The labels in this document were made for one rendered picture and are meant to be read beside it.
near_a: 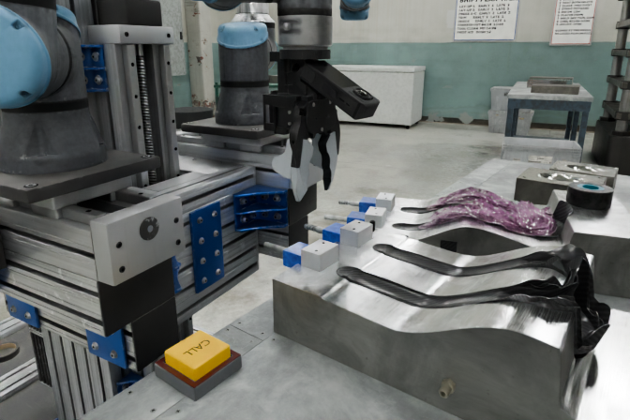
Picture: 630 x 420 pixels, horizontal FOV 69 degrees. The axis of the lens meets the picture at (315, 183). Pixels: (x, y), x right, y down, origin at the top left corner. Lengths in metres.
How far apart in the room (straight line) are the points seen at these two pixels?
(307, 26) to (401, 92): 6.73
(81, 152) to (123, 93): 0.24
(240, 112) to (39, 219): 0.51
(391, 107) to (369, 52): 1.37
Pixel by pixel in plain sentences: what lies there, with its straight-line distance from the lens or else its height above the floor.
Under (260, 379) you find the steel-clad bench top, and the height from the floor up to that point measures 0.80.
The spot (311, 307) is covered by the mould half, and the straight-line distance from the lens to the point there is 0.66.
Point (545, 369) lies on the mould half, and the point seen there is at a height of 0.90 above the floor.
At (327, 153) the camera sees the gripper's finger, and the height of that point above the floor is 1.06.
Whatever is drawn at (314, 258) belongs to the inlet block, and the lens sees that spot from 0.70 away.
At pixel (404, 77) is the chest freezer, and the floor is 0.79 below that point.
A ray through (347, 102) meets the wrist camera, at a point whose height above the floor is 1.14.
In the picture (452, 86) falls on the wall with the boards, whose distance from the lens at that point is 8.05.
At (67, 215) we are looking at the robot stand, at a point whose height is 0.98.
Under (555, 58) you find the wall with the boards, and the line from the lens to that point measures 7.93.
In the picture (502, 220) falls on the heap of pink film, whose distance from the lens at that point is 0.94.
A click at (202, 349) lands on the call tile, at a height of 0.84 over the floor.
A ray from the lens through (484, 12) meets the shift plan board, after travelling 7.97.
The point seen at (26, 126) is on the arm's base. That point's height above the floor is 1.11.
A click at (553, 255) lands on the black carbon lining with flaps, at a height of 0.94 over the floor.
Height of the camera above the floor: 1.21
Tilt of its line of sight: 16 degrees down
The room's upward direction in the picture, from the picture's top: straight up
